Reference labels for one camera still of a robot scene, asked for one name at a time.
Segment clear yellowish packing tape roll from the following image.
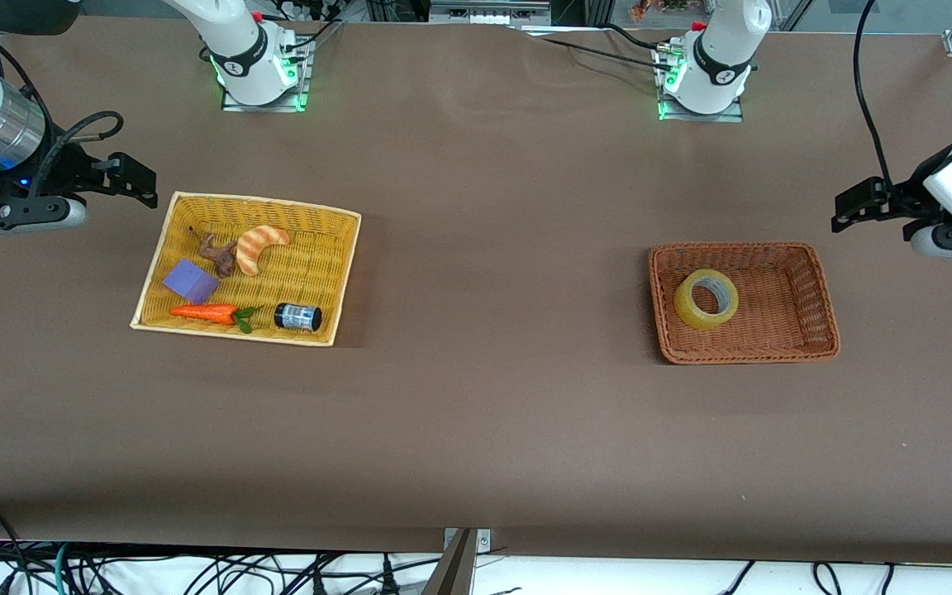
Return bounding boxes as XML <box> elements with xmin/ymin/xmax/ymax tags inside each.
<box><xmin>674</xmin><ymin>269</ymin><xmax>740</xmax><ymax>331</ymax></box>

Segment purple foam cube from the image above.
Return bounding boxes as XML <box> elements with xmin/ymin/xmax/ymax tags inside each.
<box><xmin>162</xmin><ymin>259</ymin><xmax>221</xmax><ymax>305</ymax></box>

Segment brown toy lion figure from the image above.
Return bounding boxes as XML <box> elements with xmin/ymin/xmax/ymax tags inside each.
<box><xmin>189</xmin><ymin>226</ymin><xmax>239</xmax><ymax>279</ymax></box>

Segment brown wicker rectangular basket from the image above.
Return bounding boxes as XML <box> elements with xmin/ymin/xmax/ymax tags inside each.
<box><xmin>648</xmin><ymin>240</ymin><xmax>841</xmax><ymax>365</ymax></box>

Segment striped toy croissant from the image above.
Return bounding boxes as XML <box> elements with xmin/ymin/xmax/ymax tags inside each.
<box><xmin>236</xmin><ymin>225</ymin><xmax>291</xmax><ymax>277</ymax></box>

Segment orange toy carrot green leaves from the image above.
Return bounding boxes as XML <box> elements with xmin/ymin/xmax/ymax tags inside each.
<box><xmin>169</xmin><ymin>303</ymin><xmax>260</xmax><ymax>335</ymax></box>

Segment yellow woven rectangular basket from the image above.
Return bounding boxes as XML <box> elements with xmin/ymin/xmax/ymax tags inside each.
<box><xmin>130</xmin><ymin>191</ymin><xmax>362</xmax><ymax>347</ymax></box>

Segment blue-labelled jar with dark lid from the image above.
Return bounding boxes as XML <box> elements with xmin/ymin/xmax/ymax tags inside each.
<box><xmin>274</xmin><ymin>302</ymin><xmax>323</xmax><ymax>333</ymax></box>

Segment black looped gripper cable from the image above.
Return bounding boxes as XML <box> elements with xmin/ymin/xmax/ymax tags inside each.
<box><xmin>30</xmin><ymin>111</ymin><xmax>125</xmax><ymax>195</ymax></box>

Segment black hanging arm cable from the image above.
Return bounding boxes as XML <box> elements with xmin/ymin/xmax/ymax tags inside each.
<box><xmin>852</xmin><ymin>0</ymin><xmax>895</xmax><ymax>189</ymax></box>

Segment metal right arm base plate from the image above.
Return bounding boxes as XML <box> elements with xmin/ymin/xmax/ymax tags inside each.
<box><xmin>221</xmin><ymin>37</ymin><xmax>312</xmax><ymax>112</ymax></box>

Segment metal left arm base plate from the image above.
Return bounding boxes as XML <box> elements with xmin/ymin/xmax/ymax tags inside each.
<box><xmin>656</xmin><ymin>45</ymin><xmax>745</xmax><ymax>123</ymax></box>

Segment black cable on table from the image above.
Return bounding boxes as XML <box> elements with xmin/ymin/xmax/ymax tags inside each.
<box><xmin>526</xmin><ymin>23</ymin><xmax>677</xmax><ymax>69</ymax></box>

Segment metal table edge bracket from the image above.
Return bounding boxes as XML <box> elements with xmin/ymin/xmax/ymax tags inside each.
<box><xmin>422</xmin><ymin>527</ymin><xmax>493</xmax><ymax>595</ymax></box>

